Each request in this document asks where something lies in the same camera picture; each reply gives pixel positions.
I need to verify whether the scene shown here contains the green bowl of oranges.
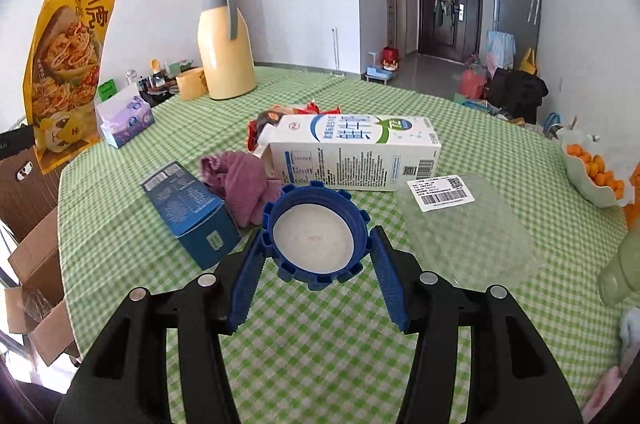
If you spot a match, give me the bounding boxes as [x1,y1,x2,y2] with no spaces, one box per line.
[556,128,636,208]

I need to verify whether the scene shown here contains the black bag on floor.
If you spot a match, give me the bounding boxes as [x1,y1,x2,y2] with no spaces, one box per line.
[487,68,549,124]

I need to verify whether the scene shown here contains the dark blue small box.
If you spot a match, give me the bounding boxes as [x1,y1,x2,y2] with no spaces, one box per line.
[140,162,241,270]

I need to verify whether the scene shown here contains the brown wooden chair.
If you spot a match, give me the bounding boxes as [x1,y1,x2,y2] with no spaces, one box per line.
[0,125,62,242]

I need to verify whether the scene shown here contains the yellow cup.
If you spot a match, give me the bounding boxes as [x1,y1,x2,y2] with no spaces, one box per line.
[176,67,208,101]

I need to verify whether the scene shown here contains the cardboard trash box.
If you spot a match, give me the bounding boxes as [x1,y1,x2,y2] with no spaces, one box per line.
[4,209,80,366]

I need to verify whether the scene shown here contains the green frosted glass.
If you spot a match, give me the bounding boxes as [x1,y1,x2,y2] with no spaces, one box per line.
[597,222,640,306]

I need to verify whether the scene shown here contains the red plastic bag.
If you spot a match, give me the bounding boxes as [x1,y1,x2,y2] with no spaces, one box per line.
[458,67,487,100]

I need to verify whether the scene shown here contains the purple tissue pack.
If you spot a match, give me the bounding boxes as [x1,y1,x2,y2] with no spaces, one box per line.
[96,84,155,149]

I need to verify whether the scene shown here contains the yellow thermos jug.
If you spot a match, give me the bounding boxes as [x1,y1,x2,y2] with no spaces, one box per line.
[198,0,257,101]

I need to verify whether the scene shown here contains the white milk carton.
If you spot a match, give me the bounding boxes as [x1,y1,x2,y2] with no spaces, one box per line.
[257,113,442,192]

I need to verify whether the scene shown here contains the blue ribbed jar lid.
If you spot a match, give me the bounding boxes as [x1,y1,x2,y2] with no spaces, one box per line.
[260,181,372,291]

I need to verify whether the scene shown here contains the purple crumpled towel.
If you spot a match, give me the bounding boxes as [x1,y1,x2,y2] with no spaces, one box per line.
[200,151,282,228]

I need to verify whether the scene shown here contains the clear plastic clamshell container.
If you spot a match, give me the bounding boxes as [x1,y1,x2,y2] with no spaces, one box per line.
[395,173,544,292]

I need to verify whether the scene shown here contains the dark entrance door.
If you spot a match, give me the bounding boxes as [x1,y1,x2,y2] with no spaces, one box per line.
[418,0,483,63]

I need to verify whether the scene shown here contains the yellow noodle snack bag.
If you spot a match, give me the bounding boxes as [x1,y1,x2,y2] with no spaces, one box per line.
[23,0,115,173]

